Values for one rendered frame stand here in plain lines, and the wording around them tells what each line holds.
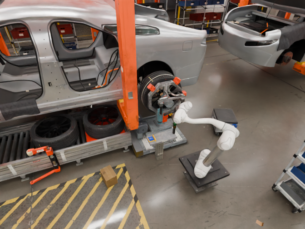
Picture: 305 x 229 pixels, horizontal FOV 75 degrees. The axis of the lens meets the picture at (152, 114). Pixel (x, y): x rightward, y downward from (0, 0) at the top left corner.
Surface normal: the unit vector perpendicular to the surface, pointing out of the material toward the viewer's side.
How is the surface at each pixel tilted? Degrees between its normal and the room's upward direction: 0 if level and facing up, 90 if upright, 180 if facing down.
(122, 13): 90
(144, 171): 0
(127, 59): 90
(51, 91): 91
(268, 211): 0
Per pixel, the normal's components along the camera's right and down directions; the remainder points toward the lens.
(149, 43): 0.37, 0.45
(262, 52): -0.48, 0.55
